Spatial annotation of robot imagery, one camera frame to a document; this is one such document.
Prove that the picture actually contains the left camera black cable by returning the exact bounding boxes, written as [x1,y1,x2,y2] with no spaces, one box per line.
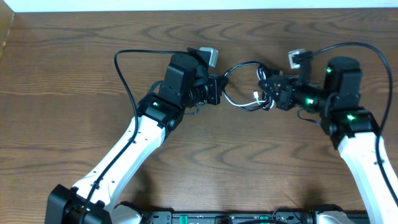
[77,49,184,224]

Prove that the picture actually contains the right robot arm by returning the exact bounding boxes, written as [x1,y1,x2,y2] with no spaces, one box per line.
[259,57,397,223]

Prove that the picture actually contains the right camera black cable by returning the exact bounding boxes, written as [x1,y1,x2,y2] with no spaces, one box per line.
[309,42,398,206]

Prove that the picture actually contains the black USB cable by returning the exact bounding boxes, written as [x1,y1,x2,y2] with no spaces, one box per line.
[222,60,284,112]

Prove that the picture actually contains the white USB cable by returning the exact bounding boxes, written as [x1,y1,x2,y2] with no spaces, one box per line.
[222,67,276,110]

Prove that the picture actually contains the camera black cable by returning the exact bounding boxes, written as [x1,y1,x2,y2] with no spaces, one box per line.
[309,42,398,206]
[77,49,184,224]

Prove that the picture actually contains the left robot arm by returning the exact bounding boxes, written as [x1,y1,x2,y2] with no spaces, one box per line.
[45,47,228,223]

